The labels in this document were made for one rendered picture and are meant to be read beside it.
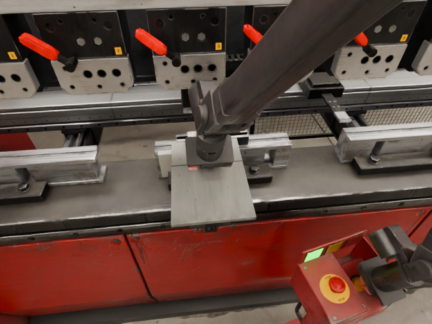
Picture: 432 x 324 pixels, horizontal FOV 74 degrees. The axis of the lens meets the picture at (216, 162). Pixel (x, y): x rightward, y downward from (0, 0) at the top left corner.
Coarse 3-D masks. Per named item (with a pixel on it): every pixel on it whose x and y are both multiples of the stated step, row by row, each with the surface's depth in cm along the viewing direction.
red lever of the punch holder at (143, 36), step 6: (138, 30) 51; (144, 30) 52; (138, 36) 51; (144, 36) 52; (150, 36) 53; (144, 42) 52; (150, 42) 52; (156, 42) 53; (162, 42) 54; (150, 48) 53; (156, 48) 53; (162, 48) 53; (162, 54) 54; (168, 54) 55; (174, 54) 56; (174, 60) 55; (180, 60) 55; (174, 66) 56
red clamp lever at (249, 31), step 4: (244, 24) 54; (248, 24) 54; (244, 28) 53; (248, 28) 53; (252, 28) 53; (244, 32) 53; (248, 32) 53; (252, 32) 53; (256, 32) 54; (248, 36) 54; (252, 36) 54; (256, 36) 54; (260, 36) 54; (252, 40) 55; (256, 40) 54
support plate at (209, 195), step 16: (176, 144) 77; (176, 160) 73; (176, 176) 69; (192, 176) 69; (208, 176) 69; (224, 176) 69; (240, 176) 69; (176, 192) 65; (192, 192) 65; (208, 192) 65; (224, 192) 65; (240, 192) 65; (176, 208) 62; (192, 208) 62; (208, 208) 62; (224, 208) 62; (240, 208) 62; (176, 224) 59; (192, 224) 60
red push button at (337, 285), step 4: (336, 276) 71; (332, 280) 70; (336, 280) 70; (340, 280) 70; (332, 284) 69; (336, 284) 69; (340, 284) 69; (344, 284) 69; (332, 288) 69; (336, 288) 69; (340, 288) 69; (344, 288) 69; (340, 292) 69
